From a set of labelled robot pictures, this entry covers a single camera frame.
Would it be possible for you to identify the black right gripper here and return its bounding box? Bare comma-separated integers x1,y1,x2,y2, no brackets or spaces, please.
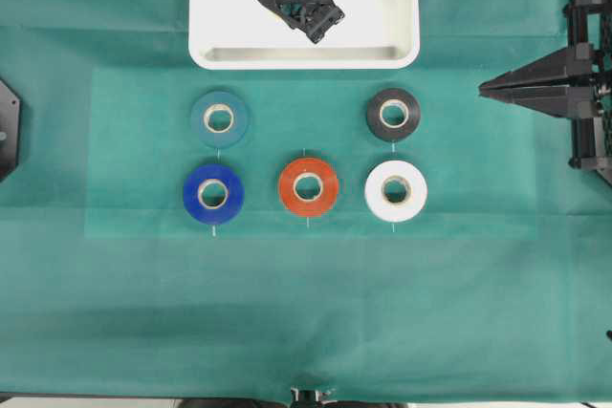
479,0,611,173

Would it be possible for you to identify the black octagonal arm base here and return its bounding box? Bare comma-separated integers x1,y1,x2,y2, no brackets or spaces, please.
0,80,21,182

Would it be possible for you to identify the white plastic tray case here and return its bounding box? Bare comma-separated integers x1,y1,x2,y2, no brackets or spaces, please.
188,0,420,70

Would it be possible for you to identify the teal green tape roll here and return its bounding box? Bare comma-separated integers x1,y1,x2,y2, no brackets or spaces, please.
190,91,250,149

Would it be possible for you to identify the white tape roll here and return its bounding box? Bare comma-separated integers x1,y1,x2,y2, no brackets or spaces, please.
364,161,427,224

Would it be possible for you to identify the black tape roll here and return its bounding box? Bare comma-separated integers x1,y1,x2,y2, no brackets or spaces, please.
366,88,422,142

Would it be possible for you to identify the red tape roll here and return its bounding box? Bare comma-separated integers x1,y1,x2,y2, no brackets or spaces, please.
277,157,339,218

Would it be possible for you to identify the blue tape roll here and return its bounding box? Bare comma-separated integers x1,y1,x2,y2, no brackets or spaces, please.
183,163,245,225

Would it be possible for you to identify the green table cloth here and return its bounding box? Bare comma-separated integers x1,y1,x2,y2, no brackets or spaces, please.
1,0,611,402

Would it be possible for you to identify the black mount at table edge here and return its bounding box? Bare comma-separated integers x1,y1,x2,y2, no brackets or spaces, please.
289,387,334,408

